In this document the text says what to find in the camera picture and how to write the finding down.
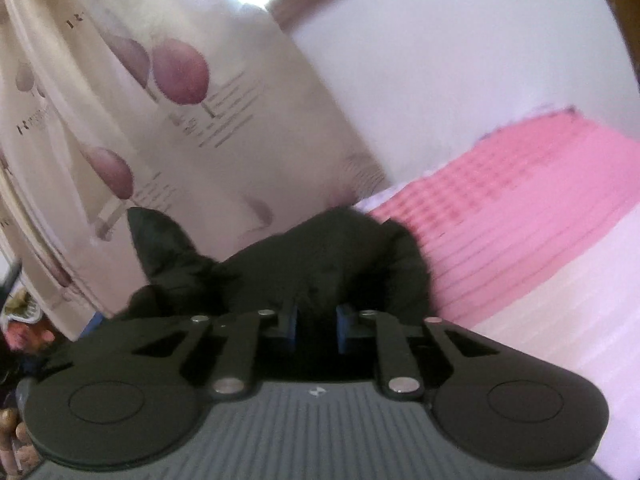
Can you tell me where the beige leaf print curtain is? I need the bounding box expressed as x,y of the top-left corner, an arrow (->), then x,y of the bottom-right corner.
1,0 -> 388,339

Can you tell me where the black garment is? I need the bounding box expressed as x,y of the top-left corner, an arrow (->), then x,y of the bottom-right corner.
110,206 -> 436,338

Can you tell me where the pink lilac checked bed sheet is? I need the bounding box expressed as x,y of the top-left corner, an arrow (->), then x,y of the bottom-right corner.
359,110 -> 639,479

